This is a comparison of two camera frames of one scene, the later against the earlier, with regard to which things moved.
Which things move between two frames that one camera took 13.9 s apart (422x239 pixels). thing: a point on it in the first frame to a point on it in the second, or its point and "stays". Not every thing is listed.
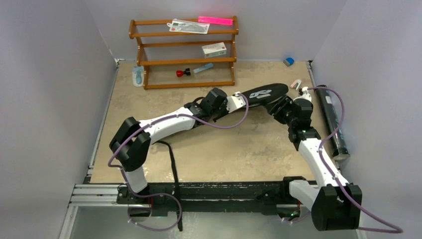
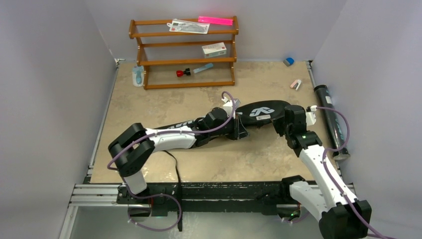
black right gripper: (276, 105) to (280, 122)
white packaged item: (184, 26) stays
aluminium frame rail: (95, 195) stays
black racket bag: (265, 93) to (258, 114)
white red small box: (214, 50) stays
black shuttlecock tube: (338, 143) stays
